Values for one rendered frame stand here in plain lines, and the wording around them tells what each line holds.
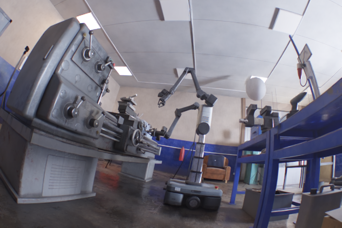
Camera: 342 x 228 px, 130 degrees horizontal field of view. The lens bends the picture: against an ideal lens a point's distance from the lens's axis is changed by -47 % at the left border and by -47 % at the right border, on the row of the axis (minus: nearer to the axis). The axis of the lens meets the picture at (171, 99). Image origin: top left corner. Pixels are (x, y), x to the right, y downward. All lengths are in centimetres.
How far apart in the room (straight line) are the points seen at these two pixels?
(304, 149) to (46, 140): 136
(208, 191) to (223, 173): 335
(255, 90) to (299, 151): 394
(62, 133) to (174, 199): 126
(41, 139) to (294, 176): 579
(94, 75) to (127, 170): 223
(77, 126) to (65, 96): 22
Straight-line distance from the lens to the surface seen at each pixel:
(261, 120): 142
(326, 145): 78
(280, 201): 170
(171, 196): 174
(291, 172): 558
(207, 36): 386
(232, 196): 230
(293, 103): 121
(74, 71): 116
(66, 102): 97
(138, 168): 303
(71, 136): 127
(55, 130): 116
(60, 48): 109
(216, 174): 509
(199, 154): 193
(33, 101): 100
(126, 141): 168
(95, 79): 132
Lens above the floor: 54
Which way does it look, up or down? 22 degrees up
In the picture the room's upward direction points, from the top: 12 degrees clockwise
